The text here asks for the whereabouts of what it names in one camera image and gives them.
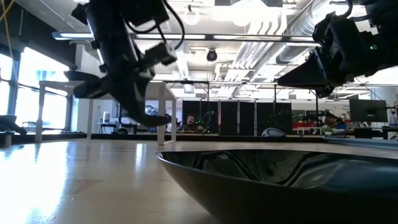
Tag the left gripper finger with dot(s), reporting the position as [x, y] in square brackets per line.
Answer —
[133, 99]

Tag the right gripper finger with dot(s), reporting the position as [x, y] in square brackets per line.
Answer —
[304, 76]

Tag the black teardrop mini plate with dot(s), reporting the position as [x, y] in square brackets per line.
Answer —
[157, 120]

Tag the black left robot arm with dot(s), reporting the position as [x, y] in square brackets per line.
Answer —
[105, 25]

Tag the white perforated metal shelf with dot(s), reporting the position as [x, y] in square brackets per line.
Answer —
[160, 137]

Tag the white low table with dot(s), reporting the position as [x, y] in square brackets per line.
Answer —
[308, 130]

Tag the small potted plant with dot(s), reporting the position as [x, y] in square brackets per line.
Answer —
[327, 130]

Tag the person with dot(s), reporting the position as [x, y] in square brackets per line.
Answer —
[190, 122]

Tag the black monitor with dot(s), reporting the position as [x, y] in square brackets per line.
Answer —
[368, 110]

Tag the white and dark ball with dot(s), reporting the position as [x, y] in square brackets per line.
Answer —
[273, 132]

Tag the long linear ceiling light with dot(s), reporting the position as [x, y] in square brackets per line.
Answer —
[233, 37]

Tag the black room divider panels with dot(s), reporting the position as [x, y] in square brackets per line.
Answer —
[230, 118]

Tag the silver ventilation duct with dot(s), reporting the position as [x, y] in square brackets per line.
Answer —
[298, 31]

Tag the black aluminium rig frame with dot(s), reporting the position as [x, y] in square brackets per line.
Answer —
[186, 137]

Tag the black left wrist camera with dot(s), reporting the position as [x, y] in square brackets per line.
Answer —
[143, 11]

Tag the black hanging ceiling camera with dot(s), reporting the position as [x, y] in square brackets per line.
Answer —
[211, 55]

